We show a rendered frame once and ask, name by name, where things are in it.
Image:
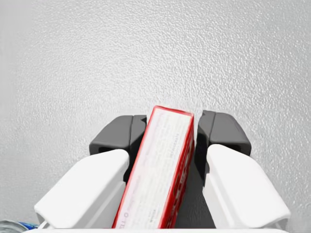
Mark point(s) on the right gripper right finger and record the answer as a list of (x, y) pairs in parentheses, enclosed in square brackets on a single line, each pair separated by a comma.
[(238, 184)]

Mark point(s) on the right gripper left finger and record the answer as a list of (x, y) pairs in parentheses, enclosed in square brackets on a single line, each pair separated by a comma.
[(92, 189)]

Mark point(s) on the red and white carton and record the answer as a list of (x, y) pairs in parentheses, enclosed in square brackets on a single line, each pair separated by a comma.
[(158, 170)]

